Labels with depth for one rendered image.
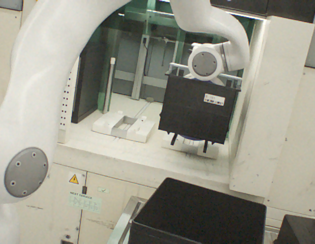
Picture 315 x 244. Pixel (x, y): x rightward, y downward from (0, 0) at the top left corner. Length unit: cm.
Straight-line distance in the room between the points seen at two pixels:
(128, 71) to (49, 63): 159
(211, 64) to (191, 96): 26
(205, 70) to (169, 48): 114
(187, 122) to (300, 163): 38
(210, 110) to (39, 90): 74
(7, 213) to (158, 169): 72
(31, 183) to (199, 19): 54
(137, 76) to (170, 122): 89
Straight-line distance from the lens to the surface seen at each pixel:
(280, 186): 130
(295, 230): 115
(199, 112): 121
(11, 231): 65
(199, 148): 145
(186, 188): 107
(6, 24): 137
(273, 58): 114
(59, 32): 59
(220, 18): 94
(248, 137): 118
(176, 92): 120
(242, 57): 99
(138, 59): 207
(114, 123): 155
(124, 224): 115
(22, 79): 56
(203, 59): 97
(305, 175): 130
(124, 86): 217
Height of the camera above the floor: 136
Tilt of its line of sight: 16 degrees down
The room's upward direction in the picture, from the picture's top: 11 degrees clockwise
